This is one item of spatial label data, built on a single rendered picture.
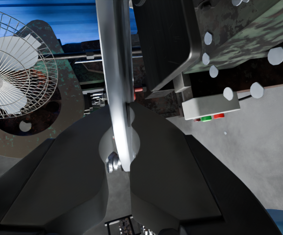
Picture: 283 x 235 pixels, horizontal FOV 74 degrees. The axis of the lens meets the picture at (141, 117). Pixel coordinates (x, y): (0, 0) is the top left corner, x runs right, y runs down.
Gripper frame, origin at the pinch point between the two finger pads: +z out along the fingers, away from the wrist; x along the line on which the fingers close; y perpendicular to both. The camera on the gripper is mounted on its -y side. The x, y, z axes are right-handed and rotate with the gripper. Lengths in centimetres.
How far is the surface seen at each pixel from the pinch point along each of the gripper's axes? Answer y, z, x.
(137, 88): 17.1, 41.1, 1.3
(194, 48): -2.0, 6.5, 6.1
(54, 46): 26, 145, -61
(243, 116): 56, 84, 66
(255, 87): 5.0, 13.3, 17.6
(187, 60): -0.8, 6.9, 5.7
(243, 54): 4.3, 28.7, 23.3
